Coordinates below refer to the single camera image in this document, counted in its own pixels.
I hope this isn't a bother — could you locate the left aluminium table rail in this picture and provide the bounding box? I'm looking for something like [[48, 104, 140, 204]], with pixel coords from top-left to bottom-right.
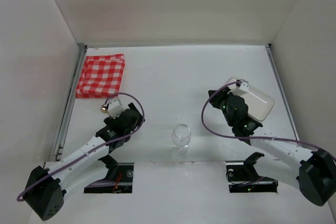
[[50, 43, 87, 161]]

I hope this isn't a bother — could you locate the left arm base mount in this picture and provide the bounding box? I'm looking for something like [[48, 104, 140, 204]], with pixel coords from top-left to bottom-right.
[[83, 155, 134, 194]]

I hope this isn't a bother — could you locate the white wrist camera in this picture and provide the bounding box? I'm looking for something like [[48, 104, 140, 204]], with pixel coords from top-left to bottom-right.
[[107, 98, 125, 119], [228, 78, 249, 97]]

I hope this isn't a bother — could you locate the red white checkered cloth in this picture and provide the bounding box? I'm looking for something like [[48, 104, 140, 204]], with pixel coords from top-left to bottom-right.
[[75, 54, 125, 99]]

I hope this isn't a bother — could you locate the aluminium table rail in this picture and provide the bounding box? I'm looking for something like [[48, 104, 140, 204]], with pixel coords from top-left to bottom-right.
[[265, 44, 300, 140], [50, 43, 87, 161]]

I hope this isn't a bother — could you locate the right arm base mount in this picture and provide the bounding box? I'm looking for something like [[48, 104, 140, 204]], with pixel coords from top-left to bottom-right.
[[225, 152, 278, 193]]

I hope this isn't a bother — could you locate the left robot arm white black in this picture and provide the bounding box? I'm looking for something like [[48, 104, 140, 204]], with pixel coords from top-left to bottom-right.
[[18, 99, 145, 221]]

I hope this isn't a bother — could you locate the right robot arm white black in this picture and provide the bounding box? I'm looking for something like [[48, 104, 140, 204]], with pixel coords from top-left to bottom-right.
[[205, 85, 335, 206]]

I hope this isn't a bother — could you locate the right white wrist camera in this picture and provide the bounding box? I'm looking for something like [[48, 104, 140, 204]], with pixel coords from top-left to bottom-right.
[[228, 78, 249, 97]]

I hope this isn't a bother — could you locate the clear wine glass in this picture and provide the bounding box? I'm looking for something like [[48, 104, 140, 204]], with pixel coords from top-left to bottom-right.
[[172, 124, 191, 155]]

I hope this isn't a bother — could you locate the right aluminium table rail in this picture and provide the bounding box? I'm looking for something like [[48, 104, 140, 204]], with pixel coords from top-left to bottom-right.
[[265, 44, 300, 140]]

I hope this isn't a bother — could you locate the white rectangular plate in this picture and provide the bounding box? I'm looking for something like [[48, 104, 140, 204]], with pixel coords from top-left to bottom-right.
[[241, 84, 275, 122]]

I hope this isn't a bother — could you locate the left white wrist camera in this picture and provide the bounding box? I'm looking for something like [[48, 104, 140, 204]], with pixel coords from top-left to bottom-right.
[[107, 98, 125, 119]]

